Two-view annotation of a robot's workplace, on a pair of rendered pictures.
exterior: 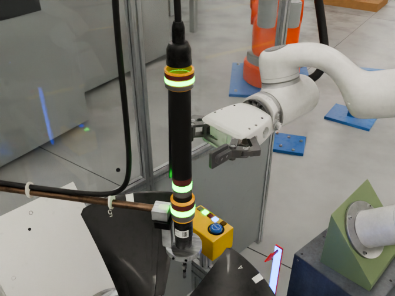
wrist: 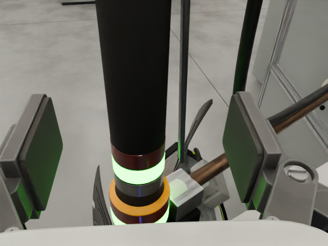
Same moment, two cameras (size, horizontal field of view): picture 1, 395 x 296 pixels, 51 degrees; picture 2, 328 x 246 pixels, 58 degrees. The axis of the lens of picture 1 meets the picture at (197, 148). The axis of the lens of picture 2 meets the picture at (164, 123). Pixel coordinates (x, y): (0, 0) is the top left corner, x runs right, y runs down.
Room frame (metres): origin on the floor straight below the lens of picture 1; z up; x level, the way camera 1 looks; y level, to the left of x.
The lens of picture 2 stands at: (0.65, -0.07, 1.74)
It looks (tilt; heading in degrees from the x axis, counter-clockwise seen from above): 39 degrees down; 128
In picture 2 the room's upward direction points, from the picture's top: 2 degrees clockwise
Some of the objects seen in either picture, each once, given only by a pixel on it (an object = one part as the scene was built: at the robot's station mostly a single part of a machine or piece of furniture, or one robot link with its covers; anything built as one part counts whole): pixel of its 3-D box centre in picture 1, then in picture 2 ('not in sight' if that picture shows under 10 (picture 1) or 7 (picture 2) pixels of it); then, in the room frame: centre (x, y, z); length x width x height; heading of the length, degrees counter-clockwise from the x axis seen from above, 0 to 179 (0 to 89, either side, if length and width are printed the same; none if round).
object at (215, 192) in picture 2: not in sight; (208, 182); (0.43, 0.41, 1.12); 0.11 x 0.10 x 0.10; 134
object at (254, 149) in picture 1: (245, 142); not in sight; (0.60, -0.08, 1.65); 0.08 x 0.06 x 0.01; 36
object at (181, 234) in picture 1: (181, 161); not in sight; (0.55, 0.03, 1.65); 0.04 x 0.04 x 0.46
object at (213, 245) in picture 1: (206, 233); not in sight; (1.02, -0.03, 1.02); 0.16 x 0.10 x 0.11; 44
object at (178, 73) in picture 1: (179, 78); not in sight; (0.55, 0.03, 1.79); 0.04 x 0.04 x 0.03
